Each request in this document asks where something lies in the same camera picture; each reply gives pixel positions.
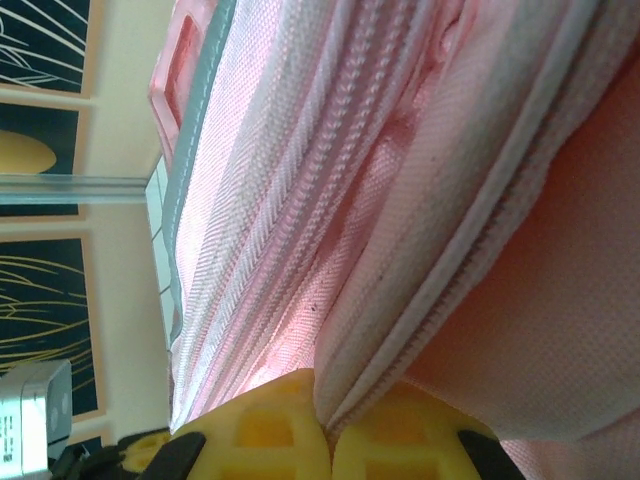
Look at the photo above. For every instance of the aluminium frame post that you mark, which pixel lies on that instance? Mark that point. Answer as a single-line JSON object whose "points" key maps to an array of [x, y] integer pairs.
{"points": [[75, 190]]}

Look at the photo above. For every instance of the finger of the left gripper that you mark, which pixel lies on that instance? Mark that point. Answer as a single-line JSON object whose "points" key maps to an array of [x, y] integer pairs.
{"points": [[142, 450]]}

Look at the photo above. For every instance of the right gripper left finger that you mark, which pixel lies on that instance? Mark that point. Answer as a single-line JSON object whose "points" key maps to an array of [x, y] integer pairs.
{"points": [[220, 425]]}

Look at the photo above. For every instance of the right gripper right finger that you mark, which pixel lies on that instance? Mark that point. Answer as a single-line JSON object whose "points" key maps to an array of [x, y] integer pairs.
{"points": [[440, 425]]}

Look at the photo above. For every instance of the pink backpack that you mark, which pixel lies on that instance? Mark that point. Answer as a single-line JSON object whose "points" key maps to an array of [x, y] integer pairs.
{"points": [[375, 200]]}

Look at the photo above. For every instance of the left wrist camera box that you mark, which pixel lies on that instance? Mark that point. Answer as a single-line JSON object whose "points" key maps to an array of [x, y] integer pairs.
{"points": [[35, 415]]}

